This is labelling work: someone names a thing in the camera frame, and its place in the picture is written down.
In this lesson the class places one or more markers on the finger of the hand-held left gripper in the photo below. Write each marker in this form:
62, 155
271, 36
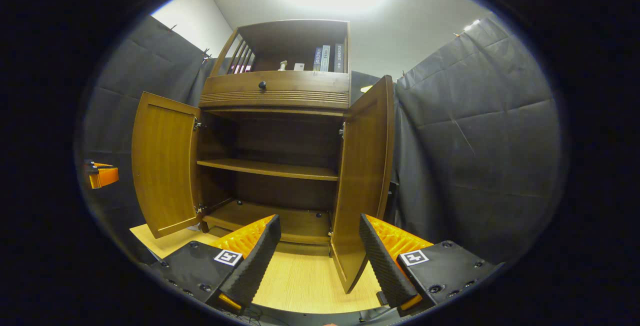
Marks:
103, 175

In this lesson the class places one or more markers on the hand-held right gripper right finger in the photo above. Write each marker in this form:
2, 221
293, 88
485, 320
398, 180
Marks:
382, 266

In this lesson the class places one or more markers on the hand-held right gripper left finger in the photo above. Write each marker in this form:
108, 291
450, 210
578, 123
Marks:
255, 261

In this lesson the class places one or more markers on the wooden shoe cabinet door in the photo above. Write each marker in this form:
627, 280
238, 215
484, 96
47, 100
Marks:
362, 176
165, 166

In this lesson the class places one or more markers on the wooden double-door shoe cabinet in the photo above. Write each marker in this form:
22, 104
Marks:
290, 136

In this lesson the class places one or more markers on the wooden inner shelf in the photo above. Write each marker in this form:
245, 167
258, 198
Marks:
270, 168

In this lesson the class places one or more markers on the black backdrop cloth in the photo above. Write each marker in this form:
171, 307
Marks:
475, 141

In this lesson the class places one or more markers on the metal clip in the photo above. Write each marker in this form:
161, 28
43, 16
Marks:
206, 56

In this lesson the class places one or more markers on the wooden drawer with black knob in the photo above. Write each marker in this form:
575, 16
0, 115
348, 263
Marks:
300, 88

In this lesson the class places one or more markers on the small white figurine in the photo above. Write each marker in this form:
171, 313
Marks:
283, 66

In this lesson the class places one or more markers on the light grey book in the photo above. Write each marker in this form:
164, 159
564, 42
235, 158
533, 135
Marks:
325, 58

